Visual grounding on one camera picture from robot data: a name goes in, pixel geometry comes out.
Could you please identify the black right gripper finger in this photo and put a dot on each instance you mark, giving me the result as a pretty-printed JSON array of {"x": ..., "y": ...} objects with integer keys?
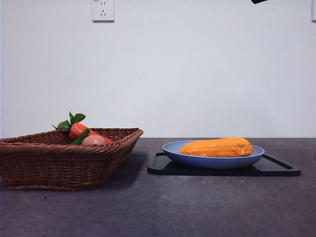
[{"x": 258, "y": 1}]

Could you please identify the yellow orange corn cob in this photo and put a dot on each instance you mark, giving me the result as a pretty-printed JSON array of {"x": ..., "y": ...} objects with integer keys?
[{"x": 214, "y": 148}]

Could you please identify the blue round plate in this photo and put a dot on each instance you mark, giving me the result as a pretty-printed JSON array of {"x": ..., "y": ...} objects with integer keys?
[{"x": 212, "y": 161}]

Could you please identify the brown wicker basket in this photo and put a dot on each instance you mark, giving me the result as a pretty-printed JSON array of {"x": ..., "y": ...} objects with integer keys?
[{"x": 61, "y": 168}]

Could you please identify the black rectangular tray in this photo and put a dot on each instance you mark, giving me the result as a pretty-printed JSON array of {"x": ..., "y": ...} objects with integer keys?
[{"x": 281, "y": 170}]

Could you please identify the brown egg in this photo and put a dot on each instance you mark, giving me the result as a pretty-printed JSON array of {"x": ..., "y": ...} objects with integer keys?
[{"x": 93, "y": 140}]

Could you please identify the orange toy carrot with leaves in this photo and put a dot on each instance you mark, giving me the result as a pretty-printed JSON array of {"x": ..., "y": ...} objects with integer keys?
[{"x": 77, "y": 130}]

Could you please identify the green vegetable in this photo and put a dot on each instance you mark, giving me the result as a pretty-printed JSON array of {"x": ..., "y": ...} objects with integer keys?
[{"x": 80, "y": 139}]

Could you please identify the white wall socket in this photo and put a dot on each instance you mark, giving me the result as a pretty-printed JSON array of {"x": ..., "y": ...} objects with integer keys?
[{"x": 103, "y": 11}]

